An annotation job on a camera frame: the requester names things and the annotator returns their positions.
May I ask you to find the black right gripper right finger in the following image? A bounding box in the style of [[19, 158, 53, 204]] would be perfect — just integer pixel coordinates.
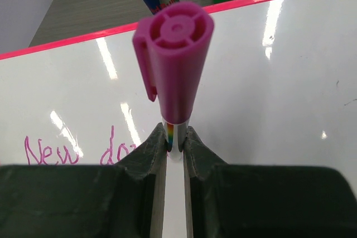
[[184, 127, 356, 237]]

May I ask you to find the purple capped marker pen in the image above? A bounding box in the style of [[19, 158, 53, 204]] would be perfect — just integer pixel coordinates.
[[132, 1, 214, 154]]

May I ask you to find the pink framed whiteboard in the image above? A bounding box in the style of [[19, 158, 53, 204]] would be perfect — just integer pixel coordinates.
[[1, 0, 356, 237]]

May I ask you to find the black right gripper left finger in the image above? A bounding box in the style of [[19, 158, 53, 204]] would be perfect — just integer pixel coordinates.
[[1, 124, 167, 237]]

